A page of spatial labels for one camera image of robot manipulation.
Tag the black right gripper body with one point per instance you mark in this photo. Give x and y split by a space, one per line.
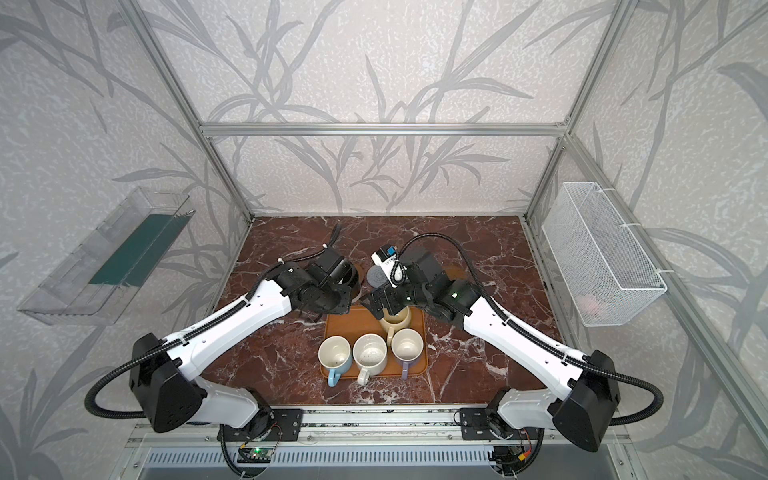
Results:
380 301

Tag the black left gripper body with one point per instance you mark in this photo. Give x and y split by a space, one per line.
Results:
336 298

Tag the cream yellow mug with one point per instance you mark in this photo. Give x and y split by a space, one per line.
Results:
392 323

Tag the black mug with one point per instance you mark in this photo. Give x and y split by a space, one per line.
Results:
350 277

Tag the grey round felt coaster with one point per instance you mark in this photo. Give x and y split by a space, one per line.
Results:
376 277

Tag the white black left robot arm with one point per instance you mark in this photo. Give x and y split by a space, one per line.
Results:
167 382

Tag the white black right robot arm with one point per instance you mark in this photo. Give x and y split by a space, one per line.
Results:
575 402

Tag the orange brown serving tray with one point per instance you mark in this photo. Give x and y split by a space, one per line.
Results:
360 321

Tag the pink object in basket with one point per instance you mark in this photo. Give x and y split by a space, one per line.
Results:
590 305

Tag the green circuit board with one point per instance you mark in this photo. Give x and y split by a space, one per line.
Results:
255 454

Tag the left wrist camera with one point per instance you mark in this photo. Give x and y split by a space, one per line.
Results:
334 266

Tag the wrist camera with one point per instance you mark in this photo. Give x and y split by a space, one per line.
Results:
414 266
334 266

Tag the white mug purple handle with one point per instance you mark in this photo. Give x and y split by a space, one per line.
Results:
407 346

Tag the white mug blue handle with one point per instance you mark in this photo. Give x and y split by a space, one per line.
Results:
335 356

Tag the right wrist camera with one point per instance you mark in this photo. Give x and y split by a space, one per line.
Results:
414 266

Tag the white mug cream handle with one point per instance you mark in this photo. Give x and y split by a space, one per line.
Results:
370 353

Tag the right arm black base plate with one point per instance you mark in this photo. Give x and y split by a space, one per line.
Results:
474 426

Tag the aluminium front rail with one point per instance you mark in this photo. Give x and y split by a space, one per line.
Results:
352 425

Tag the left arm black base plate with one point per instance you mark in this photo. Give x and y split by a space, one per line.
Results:
276 425

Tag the white wire mesh basket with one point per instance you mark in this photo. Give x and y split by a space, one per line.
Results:
597 252

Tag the aluminium frame back crossbar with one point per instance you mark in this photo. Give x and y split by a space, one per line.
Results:
382 129

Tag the clear plastic wall bin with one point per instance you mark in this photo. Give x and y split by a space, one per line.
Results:
95 283

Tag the aluminium frame corner post left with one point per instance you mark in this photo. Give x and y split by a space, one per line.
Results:
139 24

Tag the aluminium frame corner post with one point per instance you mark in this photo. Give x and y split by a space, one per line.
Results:
139 24
618 22

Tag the aluminium frame corner post right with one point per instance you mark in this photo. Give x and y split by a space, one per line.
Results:
618 22

